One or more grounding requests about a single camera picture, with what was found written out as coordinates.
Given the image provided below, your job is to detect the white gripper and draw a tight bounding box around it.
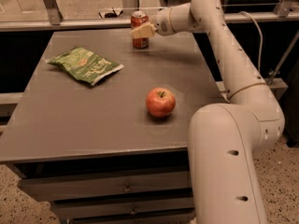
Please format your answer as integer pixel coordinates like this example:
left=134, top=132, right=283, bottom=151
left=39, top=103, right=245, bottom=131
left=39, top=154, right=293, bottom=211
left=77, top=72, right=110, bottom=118
left=130, top=9, right=174, bottom=39

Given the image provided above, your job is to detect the red coke can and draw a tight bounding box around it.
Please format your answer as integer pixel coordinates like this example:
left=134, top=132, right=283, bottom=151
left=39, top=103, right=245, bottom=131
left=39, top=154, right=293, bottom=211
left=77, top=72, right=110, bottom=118
left=131, top=10, right=149, bottom=49

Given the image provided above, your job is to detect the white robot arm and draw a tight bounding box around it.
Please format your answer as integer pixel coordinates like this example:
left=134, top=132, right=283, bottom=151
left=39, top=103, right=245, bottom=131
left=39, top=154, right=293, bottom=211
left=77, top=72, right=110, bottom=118
left=131, top=0, right=285, bottom=224

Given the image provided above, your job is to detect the green chip bag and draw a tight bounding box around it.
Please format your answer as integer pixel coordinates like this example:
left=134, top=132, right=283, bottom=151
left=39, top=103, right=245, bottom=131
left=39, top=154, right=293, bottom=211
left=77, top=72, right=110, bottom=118
left=48, top=47, right=123, bottom=87

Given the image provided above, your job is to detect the red apple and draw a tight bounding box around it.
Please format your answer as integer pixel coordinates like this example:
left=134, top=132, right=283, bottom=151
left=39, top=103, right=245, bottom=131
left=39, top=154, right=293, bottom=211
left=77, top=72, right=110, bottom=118
left=146, top=88, right=176, bottom=118

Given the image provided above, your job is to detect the metal window railing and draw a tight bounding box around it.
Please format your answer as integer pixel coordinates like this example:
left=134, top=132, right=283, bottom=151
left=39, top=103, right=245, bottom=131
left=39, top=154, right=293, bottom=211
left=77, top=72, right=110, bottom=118
left=0, top=0, right=299, bottom=32

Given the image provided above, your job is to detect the grey drawer cabinet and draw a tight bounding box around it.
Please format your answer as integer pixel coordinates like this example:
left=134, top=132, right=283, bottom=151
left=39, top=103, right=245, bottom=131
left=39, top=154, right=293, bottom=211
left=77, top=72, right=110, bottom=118
left=0, top=25, right=228, bottom=224

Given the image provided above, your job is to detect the top grey drawer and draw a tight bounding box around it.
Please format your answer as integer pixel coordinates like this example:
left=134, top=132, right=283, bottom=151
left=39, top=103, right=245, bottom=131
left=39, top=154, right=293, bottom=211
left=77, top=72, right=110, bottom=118
left=19, top=171, right=191, bottom=202

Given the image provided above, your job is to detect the grey drawer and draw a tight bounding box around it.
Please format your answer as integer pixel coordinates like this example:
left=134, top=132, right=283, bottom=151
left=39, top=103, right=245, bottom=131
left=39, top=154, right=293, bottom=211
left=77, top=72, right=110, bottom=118
left=51, top=194, right=193, bottom=219
left=19, top=171, right=191, bottom=202
left=72, top=208, right=194, bottom=224

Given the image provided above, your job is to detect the bottom grey drawer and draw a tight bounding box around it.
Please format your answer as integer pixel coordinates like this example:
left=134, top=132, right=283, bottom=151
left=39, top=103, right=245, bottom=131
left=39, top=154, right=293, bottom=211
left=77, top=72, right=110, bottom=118
left=72, top=208, right=194, bottom=224

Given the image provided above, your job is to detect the middle grey drawer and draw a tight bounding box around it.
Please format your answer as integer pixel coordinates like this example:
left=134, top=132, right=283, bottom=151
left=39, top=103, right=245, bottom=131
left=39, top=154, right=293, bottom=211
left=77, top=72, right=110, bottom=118
left=51, top=194, right=193, bottom=219

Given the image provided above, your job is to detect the white cable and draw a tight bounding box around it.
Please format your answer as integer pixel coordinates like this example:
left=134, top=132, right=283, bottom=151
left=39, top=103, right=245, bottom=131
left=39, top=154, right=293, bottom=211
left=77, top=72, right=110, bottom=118
left=238, top=10, right=263, bottom=75

